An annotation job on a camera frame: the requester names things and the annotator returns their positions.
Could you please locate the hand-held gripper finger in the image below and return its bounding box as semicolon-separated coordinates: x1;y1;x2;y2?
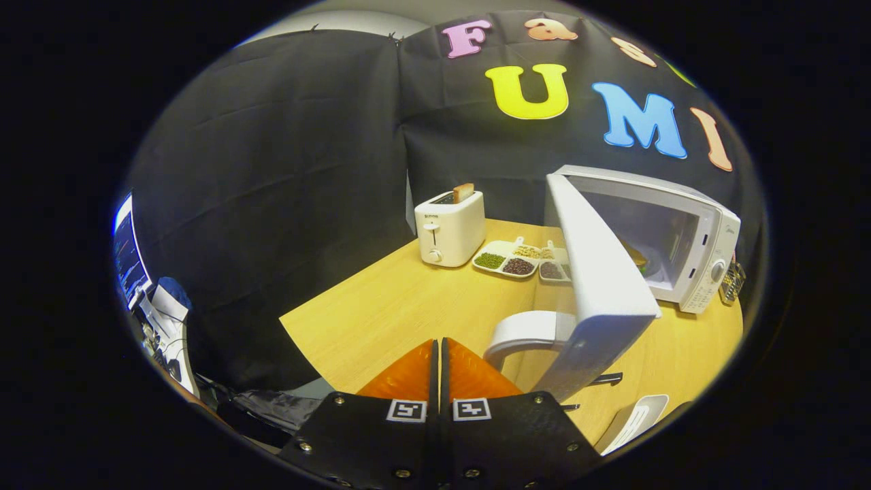
440;337;604;490
279;338;440;490

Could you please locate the white microwave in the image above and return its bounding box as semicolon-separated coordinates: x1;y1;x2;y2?
483;165;742;402

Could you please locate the sandwich with green lettuce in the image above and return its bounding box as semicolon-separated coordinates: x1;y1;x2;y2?
623;242;651;276

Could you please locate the dark grey cloth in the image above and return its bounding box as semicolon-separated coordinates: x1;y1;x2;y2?
218;388;321;446

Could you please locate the white plate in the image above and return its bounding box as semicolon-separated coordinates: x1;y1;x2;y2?
593;393;671;457

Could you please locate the white divided dish of beans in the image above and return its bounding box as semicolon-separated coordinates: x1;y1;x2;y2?
472;236;542;279

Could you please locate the cream toaster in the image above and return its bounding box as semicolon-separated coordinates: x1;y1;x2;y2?
414;189;487;268

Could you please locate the white and blue desk clutter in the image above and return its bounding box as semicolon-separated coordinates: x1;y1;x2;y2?
136;276;201;399

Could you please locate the computer monitor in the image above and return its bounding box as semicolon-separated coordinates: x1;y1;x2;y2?
112;194;154;312

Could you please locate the wire mesh holder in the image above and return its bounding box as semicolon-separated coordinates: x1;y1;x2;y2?
720;261;747;304

